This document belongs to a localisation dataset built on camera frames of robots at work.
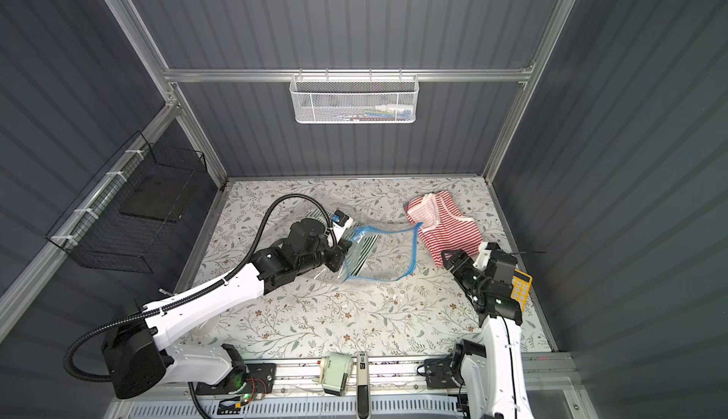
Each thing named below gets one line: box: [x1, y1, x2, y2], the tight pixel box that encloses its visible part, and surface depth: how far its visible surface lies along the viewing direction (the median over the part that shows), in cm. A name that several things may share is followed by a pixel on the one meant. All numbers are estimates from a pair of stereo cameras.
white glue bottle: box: [374, 103, 414, 112], surface depth 93 cm
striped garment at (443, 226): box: [403, 190, 484, 267], surface depth 101 cm
